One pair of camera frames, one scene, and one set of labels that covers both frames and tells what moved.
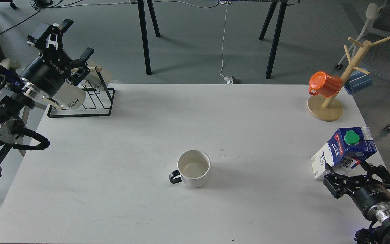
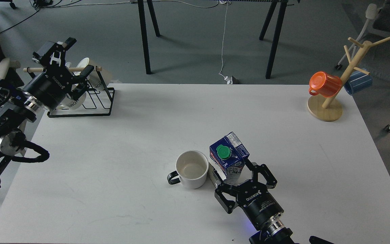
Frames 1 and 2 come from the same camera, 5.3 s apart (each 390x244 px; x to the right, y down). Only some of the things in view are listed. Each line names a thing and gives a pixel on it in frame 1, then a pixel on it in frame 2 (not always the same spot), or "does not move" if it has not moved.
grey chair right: (385, 41) does not move
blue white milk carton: (344, 151) → (229, 154)
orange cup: (324, 83) does not move
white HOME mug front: (70, 97) does not move
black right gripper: (374, 199) → (253, 196)
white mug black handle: (193, 167) does not move
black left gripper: (53, 65) → (50, 86)
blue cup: (357, 81) does not move
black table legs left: (141, 10) does not move
